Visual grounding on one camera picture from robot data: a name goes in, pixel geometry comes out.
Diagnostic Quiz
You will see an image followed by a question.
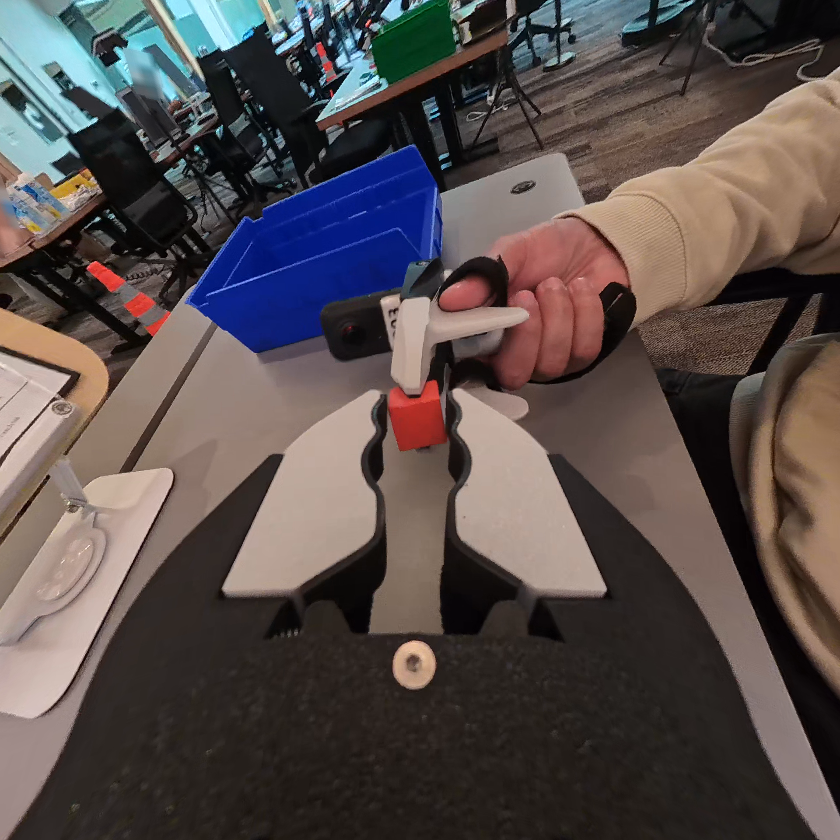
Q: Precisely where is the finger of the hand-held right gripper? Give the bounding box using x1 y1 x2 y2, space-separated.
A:
459 387 530 422
390 297 530 398

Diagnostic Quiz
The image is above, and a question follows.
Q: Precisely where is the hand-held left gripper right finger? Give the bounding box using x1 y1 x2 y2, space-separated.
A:
443 388 608 634

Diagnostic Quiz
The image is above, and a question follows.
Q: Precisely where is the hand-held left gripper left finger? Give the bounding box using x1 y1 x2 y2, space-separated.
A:
222 390 388 634

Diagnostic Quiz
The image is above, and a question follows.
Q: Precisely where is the blue plastic bin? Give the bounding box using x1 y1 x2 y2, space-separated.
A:
187 144 444 354

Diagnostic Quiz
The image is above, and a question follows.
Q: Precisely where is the red wooden cube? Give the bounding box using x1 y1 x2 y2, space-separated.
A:
387 382 449 452

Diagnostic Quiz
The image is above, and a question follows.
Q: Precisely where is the person's right forearm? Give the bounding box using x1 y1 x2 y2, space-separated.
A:
563 66 840 328

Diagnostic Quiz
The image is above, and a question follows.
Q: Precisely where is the person's right hand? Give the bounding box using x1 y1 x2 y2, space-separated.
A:
438 217 631 391

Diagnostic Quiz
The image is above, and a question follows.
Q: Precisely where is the black office chair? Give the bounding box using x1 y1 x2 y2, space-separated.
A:
656 268 840 723
512 0 578 70
197 26 395 191
67 108 199 266

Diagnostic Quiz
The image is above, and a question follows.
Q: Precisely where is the long wooden table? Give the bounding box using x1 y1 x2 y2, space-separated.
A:
315 29 509 191
0 190 109 342

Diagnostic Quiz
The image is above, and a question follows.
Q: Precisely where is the black tripod stand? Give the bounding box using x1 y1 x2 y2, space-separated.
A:
472 39 546 152

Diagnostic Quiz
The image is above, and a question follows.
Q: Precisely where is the black clipboard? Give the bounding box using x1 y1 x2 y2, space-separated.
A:
0 346 81 421

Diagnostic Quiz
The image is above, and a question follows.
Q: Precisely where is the printed instruction sheet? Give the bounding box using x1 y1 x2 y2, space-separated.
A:
0 357 67 460

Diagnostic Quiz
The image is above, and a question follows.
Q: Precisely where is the white blue carton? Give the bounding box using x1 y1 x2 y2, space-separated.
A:
10 174 67 231

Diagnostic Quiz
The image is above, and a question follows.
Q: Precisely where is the white cable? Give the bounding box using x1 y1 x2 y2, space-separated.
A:
705 36 826 84

